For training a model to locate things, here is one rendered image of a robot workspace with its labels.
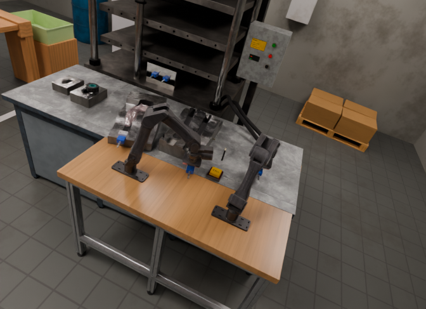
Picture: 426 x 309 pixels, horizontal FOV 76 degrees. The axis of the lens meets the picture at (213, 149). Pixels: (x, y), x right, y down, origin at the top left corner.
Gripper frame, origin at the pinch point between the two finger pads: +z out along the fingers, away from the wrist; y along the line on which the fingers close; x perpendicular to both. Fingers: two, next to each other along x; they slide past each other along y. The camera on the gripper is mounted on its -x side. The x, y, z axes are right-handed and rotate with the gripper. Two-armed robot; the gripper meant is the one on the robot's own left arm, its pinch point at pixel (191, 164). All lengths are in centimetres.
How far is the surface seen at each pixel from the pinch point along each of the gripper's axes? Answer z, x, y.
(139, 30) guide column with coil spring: 18, -104, 65
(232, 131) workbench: 29, -43, -23
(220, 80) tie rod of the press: 22, -80, -6
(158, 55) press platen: 32, -97, 49
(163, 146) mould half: 5.3, -8.5, 19.3
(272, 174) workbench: 11, -10, -52
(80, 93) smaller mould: 18, -38, 85
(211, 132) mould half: 9.4, -28.0, -7.4
